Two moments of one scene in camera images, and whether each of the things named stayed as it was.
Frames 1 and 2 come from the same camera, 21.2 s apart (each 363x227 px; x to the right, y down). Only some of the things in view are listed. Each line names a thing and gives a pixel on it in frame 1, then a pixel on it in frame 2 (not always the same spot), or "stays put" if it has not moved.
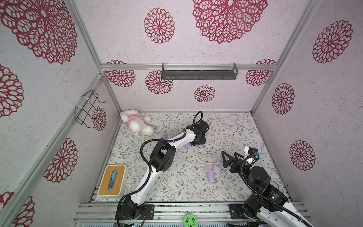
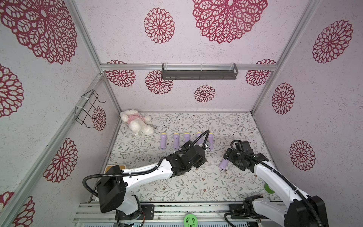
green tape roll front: x=190 y=221 stays put
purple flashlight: x=221 y=166 stays put
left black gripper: x=203 y=142 -> x=186 y=147
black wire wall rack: x=81 y=113 stays put
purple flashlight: x=211 y=172 -> x=211 y=139
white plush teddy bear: x=137 y=122 stays put
